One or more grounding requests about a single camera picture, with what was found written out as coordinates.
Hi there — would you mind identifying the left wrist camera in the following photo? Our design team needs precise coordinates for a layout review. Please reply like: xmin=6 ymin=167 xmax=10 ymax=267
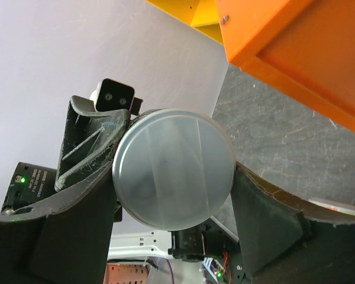
xmin=89 ymin=78 xmax=143 ymax=115

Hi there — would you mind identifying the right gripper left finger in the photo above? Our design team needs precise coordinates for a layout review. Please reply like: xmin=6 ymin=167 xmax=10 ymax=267
xmin=0 ymin=163 xmax=117 ymax=283

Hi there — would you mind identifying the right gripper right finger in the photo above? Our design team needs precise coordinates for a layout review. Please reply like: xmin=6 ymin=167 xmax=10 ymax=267
xmin=231 ymin=164 xmax=355 ymax=283

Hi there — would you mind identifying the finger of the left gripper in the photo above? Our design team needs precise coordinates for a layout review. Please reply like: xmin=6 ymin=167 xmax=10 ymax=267
xmin=54 ymin=95 xmax=131 ymax=192

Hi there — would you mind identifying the yellow open shelf cabinet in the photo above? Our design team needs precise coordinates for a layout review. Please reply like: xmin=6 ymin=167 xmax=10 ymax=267
xmin=148 ymin=0 xmax=223 ymax=44

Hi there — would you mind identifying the white lid small jar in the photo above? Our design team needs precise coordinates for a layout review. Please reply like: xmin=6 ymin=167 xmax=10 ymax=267
xmin=112 ymin=109 xmax=236 ymax=231

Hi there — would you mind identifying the orange wooden box cabinet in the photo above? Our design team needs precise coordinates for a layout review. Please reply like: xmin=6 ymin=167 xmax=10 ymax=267
xmin=217 ymin=1 xmax=355 ymax=133

